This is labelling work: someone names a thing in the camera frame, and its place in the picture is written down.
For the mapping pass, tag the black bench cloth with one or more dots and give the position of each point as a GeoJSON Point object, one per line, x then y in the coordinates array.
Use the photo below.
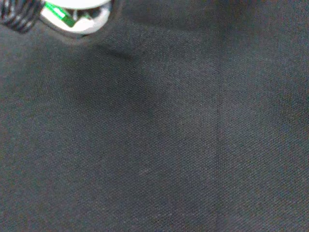
{"type": "Point", "coordinates": [169, 133]}

